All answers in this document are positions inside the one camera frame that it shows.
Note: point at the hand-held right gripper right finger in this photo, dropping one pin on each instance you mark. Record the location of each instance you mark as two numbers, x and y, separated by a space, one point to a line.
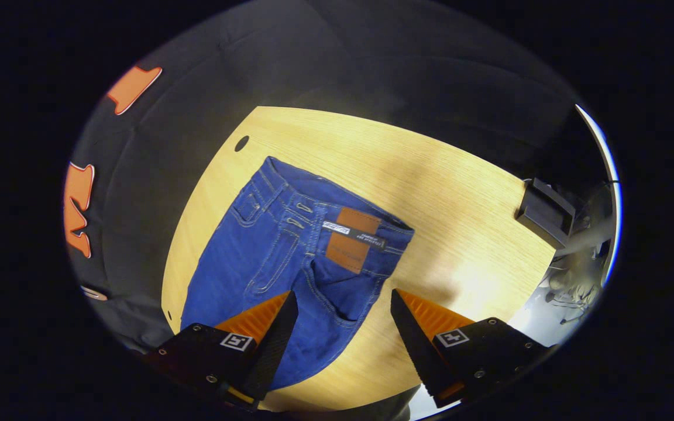
416 348

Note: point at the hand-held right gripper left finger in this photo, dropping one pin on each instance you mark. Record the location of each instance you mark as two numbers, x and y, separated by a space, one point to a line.
272 351

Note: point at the blue denim jeans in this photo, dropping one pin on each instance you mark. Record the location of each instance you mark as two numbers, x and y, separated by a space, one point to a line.
278 245

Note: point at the black box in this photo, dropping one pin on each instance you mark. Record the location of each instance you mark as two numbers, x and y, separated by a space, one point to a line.
544 213

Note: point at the black backdrop cloth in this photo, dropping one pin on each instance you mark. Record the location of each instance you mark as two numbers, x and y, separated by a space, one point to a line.
313 70

